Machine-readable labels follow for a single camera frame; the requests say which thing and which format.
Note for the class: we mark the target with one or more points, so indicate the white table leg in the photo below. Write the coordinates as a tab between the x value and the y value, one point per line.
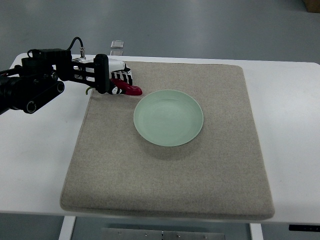
67	228
256	231

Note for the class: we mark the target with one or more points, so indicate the beige felt mat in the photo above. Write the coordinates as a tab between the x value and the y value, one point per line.
220	174

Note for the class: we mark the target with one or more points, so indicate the light green plate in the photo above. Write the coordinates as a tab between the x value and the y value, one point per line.
168	118

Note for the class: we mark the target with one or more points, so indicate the black table control panel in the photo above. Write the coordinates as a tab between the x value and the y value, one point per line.
304	228

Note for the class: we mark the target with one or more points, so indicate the white table leg right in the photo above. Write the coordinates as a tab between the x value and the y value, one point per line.
256	231

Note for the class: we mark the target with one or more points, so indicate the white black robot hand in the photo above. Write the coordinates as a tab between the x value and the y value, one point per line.
117	70

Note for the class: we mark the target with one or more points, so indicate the white table leg left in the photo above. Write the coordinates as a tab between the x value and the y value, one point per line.
67	228

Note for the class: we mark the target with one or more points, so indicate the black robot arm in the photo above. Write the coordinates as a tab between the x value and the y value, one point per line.
41	75

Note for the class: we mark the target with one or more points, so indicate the red chili pepper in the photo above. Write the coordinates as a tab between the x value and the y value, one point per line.
131	89

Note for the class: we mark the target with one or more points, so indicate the cardboard box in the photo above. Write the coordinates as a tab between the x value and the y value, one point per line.
312	6

